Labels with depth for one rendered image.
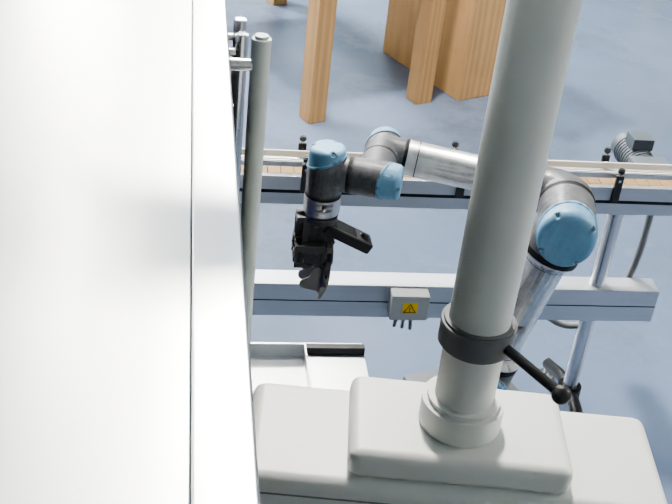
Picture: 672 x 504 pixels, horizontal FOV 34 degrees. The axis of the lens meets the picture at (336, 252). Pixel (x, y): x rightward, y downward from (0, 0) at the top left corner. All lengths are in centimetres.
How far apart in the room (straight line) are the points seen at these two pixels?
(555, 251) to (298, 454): 101
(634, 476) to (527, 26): 58
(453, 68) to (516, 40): 507
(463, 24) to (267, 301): 294
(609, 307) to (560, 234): 151
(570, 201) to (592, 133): 385
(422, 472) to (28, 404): 82
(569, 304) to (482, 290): 245
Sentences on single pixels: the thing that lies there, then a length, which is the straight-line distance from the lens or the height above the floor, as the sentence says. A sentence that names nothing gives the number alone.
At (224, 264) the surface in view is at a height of 210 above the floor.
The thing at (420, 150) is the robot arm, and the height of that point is 142.
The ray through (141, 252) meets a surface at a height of 210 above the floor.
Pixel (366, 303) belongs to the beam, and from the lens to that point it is 348.
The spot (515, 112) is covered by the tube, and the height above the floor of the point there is 200.
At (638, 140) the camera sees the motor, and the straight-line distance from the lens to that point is 369.
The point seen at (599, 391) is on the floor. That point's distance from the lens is 414.
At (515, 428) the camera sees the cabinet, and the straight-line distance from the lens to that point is 136.
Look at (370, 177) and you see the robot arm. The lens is 220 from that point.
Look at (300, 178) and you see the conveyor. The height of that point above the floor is 93.
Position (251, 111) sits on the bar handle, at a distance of 144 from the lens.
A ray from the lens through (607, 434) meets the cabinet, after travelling 144.
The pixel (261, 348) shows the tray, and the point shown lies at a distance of 255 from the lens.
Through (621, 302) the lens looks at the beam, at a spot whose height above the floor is 51.
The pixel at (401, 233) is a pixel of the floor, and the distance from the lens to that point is 482.
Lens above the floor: 244
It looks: 32 degrees down
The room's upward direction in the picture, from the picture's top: 7 degrees clockwise
